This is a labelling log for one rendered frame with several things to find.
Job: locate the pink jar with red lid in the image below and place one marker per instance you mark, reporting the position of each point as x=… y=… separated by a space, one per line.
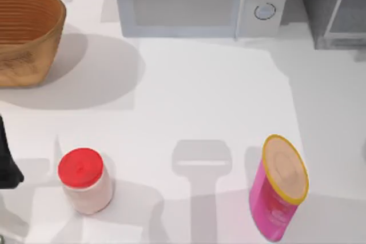
x=85 y=181

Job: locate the pink can with yellow rim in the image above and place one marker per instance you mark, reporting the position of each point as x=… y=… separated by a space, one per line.
x=274 y=198

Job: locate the brown wooden basket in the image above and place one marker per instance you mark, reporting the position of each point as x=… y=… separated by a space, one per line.
x=28 y=64

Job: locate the grey cabinet with dark inside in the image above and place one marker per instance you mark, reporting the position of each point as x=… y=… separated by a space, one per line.
x=328 y=7

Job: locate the pale microwave oven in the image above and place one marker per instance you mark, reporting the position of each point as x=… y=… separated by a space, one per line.
x=200 y=4

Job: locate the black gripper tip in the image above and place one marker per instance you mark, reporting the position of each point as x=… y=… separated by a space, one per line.
x=7 y=167

